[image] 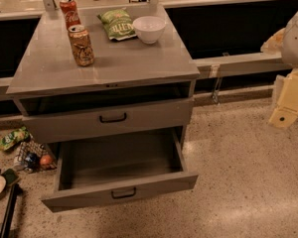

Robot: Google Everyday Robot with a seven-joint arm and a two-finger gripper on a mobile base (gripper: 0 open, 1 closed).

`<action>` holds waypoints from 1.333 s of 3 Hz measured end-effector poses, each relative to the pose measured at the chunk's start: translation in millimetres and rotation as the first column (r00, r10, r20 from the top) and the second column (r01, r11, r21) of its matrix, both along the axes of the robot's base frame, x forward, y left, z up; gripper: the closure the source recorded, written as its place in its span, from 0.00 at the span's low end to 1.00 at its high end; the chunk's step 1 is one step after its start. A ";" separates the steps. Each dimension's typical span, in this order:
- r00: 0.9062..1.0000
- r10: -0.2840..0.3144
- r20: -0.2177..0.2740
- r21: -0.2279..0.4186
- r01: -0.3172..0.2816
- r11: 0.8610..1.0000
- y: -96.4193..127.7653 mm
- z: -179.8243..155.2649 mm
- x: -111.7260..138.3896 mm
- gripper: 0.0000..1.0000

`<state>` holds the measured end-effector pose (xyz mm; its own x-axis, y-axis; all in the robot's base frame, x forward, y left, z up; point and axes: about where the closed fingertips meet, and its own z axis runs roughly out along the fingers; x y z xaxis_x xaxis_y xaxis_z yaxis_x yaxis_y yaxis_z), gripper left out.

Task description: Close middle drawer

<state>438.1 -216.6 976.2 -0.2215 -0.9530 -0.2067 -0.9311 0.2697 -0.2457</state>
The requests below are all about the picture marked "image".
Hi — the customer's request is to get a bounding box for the black stand on floor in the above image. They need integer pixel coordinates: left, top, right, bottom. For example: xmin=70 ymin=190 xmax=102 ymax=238
xmin=0 ymin=183 xmax=23 ymax=238

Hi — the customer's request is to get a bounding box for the blue can in basket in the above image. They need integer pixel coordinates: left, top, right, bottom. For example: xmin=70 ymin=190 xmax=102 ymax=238
xmin=25 ymin=153 xmax=40 ymax=170

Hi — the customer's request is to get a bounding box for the grey drawer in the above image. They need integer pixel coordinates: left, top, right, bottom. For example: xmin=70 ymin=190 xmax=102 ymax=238
xmin=23 ymin=98 xmax=193 ymax=143
xmin=42 ymin=128 xmax=198 ymax=212

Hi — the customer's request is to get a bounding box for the red cola can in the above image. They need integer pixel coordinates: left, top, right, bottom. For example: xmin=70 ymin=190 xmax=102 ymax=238
xmin=60 ymin=0 xmax=80 ymax=28

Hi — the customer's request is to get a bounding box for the grey barrier rail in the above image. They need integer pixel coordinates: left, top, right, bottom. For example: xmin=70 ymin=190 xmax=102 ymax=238
xmin=195 ymin=53 xmax=290 ymax=79

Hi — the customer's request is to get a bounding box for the brown gold soda can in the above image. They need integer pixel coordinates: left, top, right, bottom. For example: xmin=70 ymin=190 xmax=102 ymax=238
xmin=68 ymin=25 xmax=94 ymax=66

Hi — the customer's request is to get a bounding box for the green chip bag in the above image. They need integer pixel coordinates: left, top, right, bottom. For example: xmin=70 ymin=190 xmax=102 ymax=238
xmin=97 ymin=8 xmax=136 ymax=42

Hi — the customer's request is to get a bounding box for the orange fruit in basket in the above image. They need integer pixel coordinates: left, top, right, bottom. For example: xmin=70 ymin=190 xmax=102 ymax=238
xmin=40 ymin=155 xmax=53 ymax=170

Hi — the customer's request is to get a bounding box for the green sponge on floor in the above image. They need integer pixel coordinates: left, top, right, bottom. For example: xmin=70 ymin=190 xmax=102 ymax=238
xmin=2 ymin=169 xmax=20 ymax=186

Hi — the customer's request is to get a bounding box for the green snack bag on floor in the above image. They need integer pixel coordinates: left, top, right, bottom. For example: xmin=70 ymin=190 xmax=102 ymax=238
xmin=0 ymin=126 xmax=30 ymax=151

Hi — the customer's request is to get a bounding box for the white bowl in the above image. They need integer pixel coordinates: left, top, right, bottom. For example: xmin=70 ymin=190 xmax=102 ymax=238
xmin=132 ymin=16 xmax=166 ymax=44

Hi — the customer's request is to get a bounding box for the grey drawer cabinet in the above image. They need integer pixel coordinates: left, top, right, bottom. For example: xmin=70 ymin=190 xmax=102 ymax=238
xmin=5 ymin=3 xmax=201 ymax=144

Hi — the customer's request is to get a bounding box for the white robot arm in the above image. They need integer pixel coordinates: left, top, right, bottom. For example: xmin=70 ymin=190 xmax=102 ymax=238
xmin=260 ymin=11 xmax=298 ymax=128

